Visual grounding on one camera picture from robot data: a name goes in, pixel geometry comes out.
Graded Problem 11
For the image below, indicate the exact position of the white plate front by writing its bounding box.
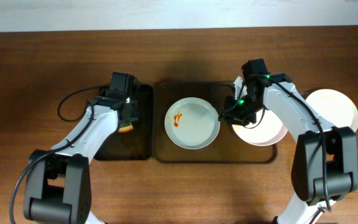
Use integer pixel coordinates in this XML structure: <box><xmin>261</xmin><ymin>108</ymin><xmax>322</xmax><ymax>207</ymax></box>
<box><xmin>163</xmin><ymin>97</ymin><xmax>220</xmax><ymax>150</ymax></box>

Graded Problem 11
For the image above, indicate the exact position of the orange green sponge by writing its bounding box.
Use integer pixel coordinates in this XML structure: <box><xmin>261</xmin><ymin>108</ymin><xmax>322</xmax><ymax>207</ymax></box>
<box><xmin>118</xmin><ymin>123</ymin><xmax>134</xmax><ymax>133</ymax></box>

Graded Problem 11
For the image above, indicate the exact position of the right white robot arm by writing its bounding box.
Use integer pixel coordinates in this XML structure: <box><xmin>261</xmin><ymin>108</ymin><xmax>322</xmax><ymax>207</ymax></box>
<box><xmin>218</xmin><ymin>58</ymin><xmax>358</xmax><ymax>223</ymax></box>

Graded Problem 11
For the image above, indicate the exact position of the white plate with ketchup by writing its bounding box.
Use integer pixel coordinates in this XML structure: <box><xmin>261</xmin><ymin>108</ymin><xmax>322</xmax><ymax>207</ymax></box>
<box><xmin>306</xmin><ymin>89</ymin><xmax>358</xmax><ymax>132</ymax></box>

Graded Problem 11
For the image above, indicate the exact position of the large brown tray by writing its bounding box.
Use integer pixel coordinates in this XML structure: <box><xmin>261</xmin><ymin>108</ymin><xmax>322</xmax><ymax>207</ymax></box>
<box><xmin>152</xmin><ymin>82</ymin><xmax>278</xmax><ymax>164</ymax></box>

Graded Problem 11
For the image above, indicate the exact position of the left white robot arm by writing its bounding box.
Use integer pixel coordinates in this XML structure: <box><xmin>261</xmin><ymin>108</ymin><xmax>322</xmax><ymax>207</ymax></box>
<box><xmin>19</xmin><ymin>72</ymin><xmax>140</xmax><ymax>223</ymax></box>

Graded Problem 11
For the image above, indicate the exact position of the small black tray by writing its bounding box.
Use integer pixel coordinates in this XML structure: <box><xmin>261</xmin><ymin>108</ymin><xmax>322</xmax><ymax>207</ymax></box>
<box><xmin>94</xmin><ymin>84</ymin><xmax>154</xmax><ymax>161</ymax></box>

